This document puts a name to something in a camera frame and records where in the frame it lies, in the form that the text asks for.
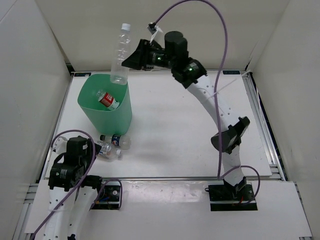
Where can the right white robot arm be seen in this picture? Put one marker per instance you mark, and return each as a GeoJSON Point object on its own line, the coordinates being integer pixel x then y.
{"type": "Point", "coordinates": [191, 74]}

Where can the blue white label clear bottle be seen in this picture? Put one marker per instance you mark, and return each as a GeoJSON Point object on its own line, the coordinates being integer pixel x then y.
{"type": "Point", "coordinates": [109, 151]}

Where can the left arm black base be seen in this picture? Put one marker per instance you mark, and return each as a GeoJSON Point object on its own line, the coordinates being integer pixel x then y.
{"type": "Point", "coordinates": [110, 196]}

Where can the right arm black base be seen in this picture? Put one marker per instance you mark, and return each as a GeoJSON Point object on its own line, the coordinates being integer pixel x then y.
{"type": "Point", "coordinates": [223, 200]}

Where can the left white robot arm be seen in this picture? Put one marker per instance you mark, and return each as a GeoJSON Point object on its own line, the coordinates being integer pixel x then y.
{"type": "Point", "coordinates": [72, 190]}

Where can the white cable tie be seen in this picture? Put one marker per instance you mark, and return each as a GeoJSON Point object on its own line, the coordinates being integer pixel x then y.
{"type": "Point", "coordinates": [228, 84]}

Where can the clear plastic bottle white cap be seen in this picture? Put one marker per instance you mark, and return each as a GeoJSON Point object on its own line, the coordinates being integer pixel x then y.
{"type": "Point", "coordinates": [119, 74]}

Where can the red label plastic bottle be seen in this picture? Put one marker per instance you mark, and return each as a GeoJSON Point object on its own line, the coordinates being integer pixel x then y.
{"type": "Point", "coordinates": [107, 100]}

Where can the green plastic bin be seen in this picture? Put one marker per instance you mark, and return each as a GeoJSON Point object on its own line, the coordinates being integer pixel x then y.
{"type": "Point", "coordinates": [105, 120]}

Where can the Pepsi label plastic bottle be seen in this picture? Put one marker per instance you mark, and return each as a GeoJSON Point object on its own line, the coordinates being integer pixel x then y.
{"type": "Point", "coordinates": [121, 141]}

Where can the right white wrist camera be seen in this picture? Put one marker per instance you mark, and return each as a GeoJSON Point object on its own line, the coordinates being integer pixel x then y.
{"type": "Point", "coordinates": [156, 32]}

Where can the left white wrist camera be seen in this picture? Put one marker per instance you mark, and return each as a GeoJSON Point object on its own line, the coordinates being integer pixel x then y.
{"type": "Point", "coordinates": [60, 145]}

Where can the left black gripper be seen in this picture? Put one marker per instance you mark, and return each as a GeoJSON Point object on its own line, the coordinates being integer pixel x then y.
{"type": "Point", "coordinates": [89, 151]}

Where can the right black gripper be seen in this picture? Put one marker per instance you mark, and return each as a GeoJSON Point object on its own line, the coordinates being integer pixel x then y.
{"type": "Point", "coordinates": [140, 59]}

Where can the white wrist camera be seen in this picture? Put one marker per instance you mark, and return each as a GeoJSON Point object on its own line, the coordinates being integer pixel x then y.
{"type": "Point", "coordinates": [60, 145]}
{"type": "Point", "coordinates": [156, 32]}

